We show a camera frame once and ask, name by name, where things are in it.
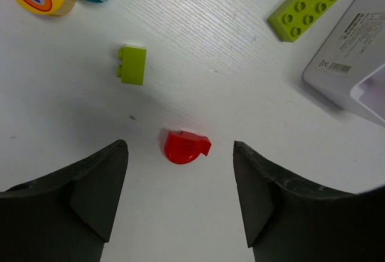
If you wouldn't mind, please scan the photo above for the left white divided container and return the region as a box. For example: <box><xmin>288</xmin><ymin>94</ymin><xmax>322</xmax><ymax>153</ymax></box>
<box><xmin>303</xmin><ymin>0</ymin><xmax>384</xmax><ymax>126</ymax></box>

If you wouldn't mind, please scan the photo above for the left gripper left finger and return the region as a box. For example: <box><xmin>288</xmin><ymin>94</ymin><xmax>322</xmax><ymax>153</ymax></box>
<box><xmin>1</xmin><ymin>140</ymin><xmax>129</xmax><ymax>261</ymax></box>

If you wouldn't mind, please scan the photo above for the small lime green lego brick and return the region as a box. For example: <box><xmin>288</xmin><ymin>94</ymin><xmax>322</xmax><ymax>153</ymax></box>
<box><xmin>117</xmin><ymin>46</ymin><xmax>147</xmax><ymax>86</ymax></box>

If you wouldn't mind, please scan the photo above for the small red curved lego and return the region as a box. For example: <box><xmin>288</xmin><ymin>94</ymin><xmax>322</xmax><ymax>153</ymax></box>
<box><xmin>164</xmin><ymin>131</ymin><xmax>212</xmax><ymax>165</ymax></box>

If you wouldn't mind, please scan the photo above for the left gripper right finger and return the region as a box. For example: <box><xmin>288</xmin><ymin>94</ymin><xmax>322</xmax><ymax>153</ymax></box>
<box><xmin>233</xmin><ymin>142</ymin><xmax>384</xmax><ymax>261</ymax></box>

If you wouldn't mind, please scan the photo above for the lime green lego plate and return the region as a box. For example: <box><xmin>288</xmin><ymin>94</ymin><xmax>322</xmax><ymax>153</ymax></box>
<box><xmin>268</xmin><ymin>0</ymin><xmax>338</xmax><ymax>42</ymax></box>

